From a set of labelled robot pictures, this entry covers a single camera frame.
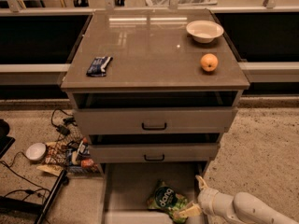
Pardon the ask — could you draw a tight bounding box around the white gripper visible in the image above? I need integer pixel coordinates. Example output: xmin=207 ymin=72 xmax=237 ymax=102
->
xmin=174 ymin=175 xmax=236 ymax=224

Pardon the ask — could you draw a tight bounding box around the green rice chip bag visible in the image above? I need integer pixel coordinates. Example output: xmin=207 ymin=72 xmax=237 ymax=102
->
xmin=147 ymin=180 xmax=188 ymax=224

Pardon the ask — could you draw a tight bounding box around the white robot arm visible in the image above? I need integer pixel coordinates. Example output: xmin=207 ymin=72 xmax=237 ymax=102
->
xmin=174 ymin=175 xmax=299 ymax=224

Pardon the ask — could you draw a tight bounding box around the open bottom drawer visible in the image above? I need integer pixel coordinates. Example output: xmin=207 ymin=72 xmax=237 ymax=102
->
xmin=101 ymin=161 xmax=207 ymax=224

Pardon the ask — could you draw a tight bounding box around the grey drawer cabinet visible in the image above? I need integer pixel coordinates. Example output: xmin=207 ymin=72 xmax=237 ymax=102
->
xmin=60 ymin=8 xmax=250 ymax=173

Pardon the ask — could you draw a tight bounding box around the white bowl on counter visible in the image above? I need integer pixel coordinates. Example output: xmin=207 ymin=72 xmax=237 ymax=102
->
xmin=186 ymin=21 xmax=224 ymax=44

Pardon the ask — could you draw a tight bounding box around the pile of snack packets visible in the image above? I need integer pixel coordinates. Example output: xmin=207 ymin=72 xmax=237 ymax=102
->
xmin=37 ymin=137 xmax=100 ymax=176

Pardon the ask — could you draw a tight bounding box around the orange fruit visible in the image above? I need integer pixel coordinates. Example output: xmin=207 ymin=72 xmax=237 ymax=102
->
xmin=200 ymin=53 xmax=219 ymax=72

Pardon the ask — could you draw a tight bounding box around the blue snack packet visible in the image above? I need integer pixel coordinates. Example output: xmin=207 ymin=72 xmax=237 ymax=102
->
xmin=86 ymin=56 xmax=113 ymax=77

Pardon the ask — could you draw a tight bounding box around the white bowl on floor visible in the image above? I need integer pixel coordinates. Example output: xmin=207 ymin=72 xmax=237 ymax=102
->
xmin=25 ymin=143 xmax=46 ymax=161

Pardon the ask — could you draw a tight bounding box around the middle drawer with handle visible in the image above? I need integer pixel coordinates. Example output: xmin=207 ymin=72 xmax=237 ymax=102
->
xmin=89 ymin=143 xmax=219 ymax=163

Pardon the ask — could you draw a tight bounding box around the drawer with handle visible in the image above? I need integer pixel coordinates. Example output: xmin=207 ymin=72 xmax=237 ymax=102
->
xmin=89 ymin=143 xmax=219 ymax=163
xmin=74 ymin=107 xmax=237 ymax=135

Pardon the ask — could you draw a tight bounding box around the top drawer with handle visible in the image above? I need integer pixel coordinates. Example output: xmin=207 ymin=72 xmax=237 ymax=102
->
xmin=74 ymin=107 xmax=237 ymax=135

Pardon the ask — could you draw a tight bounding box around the black power adapter cable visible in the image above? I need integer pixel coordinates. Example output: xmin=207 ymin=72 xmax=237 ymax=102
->
xmin=50 ymin=108 xmax=78 ymax=142

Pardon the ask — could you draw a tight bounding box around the black stand frame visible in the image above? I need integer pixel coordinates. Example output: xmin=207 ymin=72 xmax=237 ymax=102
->
xmin=0 ymin=119 xmax=68 ymax=224

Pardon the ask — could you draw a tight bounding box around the black floor cable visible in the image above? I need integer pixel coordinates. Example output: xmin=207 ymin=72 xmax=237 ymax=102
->
xmin=0 ymin=150 xmax=51 ymax=201

